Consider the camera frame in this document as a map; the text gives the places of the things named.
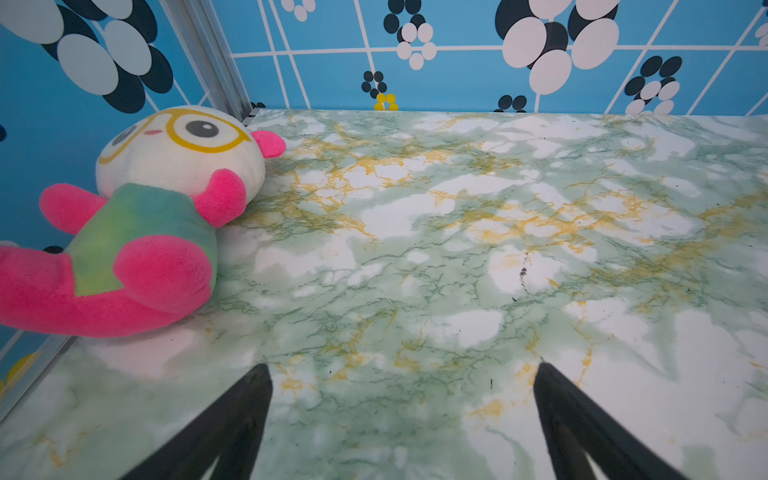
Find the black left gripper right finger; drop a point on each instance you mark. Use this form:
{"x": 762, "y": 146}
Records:
{"x": 578, "y": 432}

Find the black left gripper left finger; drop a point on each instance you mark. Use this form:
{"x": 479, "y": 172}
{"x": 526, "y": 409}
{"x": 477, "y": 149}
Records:
{"x": 224, "y": 439}

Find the aluminium frame post left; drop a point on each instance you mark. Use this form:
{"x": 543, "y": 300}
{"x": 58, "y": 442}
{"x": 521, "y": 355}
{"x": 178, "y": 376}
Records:
{"x": 200, "y": 34}

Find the pink white plush toy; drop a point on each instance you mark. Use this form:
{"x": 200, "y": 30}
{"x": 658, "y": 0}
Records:
{"x": 143, "y": 253}

